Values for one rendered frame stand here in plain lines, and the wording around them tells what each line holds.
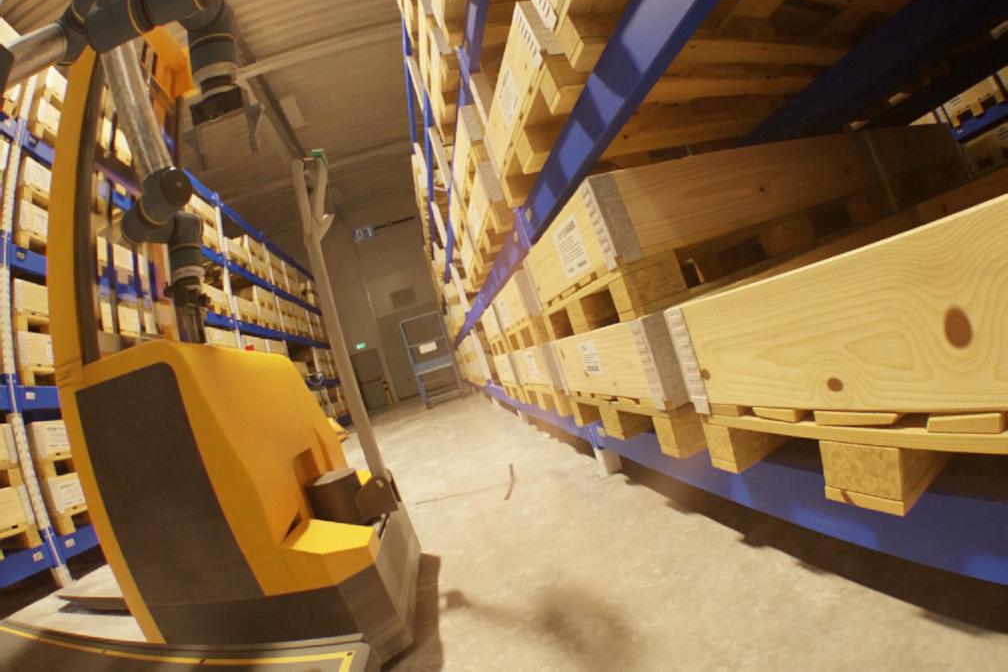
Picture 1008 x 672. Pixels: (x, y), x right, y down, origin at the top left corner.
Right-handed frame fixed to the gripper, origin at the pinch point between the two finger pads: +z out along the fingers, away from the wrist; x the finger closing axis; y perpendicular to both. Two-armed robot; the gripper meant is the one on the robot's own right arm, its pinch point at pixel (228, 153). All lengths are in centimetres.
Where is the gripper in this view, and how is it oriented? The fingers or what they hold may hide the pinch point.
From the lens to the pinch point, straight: 102.7
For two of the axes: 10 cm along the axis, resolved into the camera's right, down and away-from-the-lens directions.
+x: 9.6, -2.5, 1.5
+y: 2.1, 2.5, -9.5
